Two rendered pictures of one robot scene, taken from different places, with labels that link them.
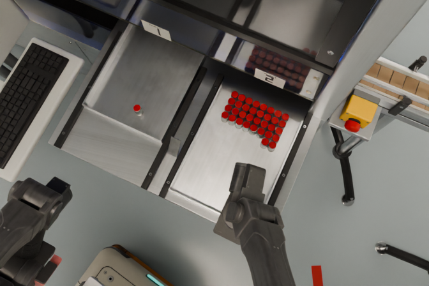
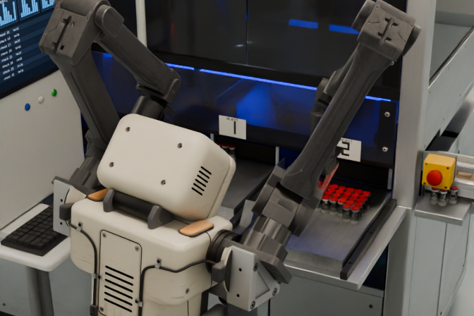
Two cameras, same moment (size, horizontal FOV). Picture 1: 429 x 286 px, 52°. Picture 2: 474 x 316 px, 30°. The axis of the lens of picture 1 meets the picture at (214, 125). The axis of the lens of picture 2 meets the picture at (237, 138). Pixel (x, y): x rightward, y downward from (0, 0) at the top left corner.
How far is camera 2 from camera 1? 1.75 m
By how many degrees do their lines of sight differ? 51
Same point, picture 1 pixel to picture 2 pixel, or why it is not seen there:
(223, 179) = (303, 240)
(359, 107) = (436, 159)
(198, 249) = not seen: outside the picture
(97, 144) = not seen: hidden behind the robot
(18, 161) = (60, 252)
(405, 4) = not seen: outside the picture
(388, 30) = (422, 5)
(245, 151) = (326, 224)
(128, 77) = not seen: hidden behind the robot
